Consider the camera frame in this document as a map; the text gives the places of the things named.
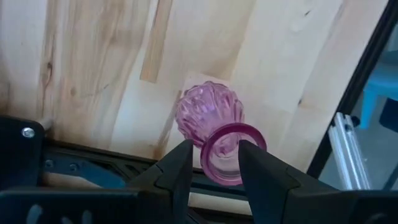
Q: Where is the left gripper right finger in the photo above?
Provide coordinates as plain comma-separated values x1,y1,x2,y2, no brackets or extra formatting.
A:
238,140,398,224

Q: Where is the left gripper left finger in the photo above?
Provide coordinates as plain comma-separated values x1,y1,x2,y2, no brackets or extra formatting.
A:
0,139,193,224

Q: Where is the pink bulb swirl glass vase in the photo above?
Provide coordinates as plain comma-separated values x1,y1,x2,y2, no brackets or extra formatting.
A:
174,80,267,187

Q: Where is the silver aluminium extrusion bracket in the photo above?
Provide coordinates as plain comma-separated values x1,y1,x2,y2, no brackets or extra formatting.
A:
328,111,373,191

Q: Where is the black table edge frame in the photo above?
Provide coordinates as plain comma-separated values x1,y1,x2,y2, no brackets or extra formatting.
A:
306,0,398,180

